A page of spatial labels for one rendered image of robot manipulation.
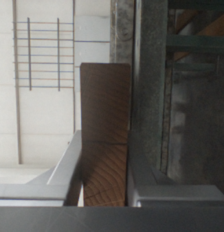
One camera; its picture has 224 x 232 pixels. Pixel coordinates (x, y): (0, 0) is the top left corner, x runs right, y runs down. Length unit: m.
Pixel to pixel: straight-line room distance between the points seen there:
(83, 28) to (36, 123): 3.77
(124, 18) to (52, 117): 6.49
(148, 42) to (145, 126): 0.13
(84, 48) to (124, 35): 5.73
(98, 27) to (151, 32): 5.93
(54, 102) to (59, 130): 1.05
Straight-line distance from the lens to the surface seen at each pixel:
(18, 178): 6.55
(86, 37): 6.14
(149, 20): 0.29
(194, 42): 0.93
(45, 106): 6.79
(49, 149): 7.02
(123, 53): 0.32
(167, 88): 0.99
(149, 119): 0.27
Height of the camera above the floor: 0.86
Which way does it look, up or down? 1 degrees down
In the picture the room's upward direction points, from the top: 89 degrees counter-clockwise
